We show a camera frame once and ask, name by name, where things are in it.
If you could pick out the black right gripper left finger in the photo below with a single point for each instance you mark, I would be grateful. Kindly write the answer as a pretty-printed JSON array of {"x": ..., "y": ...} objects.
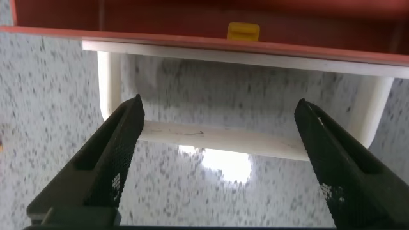
[{"x": 108, "y": 166}]

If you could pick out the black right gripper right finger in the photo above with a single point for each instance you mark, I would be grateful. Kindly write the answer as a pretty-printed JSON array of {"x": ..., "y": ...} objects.
[{"x": 351, "y": 169}]

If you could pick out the yellow block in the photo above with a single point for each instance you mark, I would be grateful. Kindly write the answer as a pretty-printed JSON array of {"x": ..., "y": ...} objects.
[{"x": 243, "y": 31}]

